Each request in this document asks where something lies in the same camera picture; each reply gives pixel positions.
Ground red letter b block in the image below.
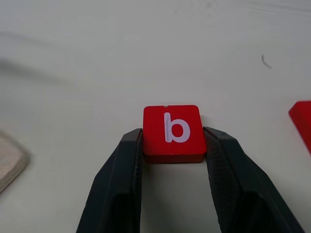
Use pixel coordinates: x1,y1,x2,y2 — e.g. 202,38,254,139
142,104,207,164

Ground light wooden letter tray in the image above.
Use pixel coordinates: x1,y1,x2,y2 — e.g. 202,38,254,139
0,128,31,194

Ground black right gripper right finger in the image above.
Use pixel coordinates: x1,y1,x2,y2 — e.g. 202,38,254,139
202,126,306,233

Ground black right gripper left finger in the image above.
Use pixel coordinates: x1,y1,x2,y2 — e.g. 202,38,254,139
75,128,144,233

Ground red letter o block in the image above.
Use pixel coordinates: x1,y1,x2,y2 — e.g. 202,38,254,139
288,100,311,156

